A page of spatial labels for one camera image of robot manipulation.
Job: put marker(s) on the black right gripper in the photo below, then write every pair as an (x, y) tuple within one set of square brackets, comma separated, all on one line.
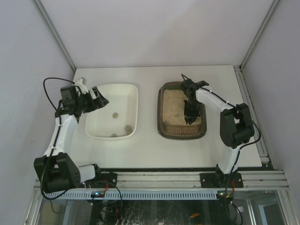
[(191, 113)]

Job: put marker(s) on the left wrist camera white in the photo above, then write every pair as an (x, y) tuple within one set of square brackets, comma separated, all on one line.
[(80, 83)]

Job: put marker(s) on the grey slotted cable duct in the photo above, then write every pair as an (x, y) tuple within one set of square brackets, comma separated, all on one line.
[(113, 194)]

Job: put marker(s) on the dark brown litter box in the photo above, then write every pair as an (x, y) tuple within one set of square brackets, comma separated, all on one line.
[(171, 102)]

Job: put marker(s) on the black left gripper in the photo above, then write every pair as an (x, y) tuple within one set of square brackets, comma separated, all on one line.
[(94, 102)]

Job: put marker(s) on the aluminium front mounting rail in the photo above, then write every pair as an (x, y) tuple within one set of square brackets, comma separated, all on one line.
[(243, 180)]

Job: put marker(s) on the aluminium right corner post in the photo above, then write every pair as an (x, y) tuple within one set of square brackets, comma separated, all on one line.
[(265, 22)]

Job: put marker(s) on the aluminium corner post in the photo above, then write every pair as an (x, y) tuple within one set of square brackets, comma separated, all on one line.
[(54, 33), (265, 22)]

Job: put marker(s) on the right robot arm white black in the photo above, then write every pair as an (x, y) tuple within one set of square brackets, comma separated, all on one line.
[(235, 128)]

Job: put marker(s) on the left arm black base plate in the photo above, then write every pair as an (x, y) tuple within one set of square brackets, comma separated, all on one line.
[(102, 180)]

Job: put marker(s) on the aluminium left corner post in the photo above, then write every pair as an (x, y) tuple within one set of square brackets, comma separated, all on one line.
[(54, 33)]

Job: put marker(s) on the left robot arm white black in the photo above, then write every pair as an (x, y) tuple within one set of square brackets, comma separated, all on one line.
[(55, 169)]

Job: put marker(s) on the white plastic waste bin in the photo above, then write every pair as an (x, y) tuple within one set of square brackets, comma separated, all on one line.
[(123, 100)]

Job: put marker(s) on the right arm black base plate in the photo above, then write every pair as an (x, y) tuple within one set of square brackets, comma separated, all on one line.
[(220, 180)]

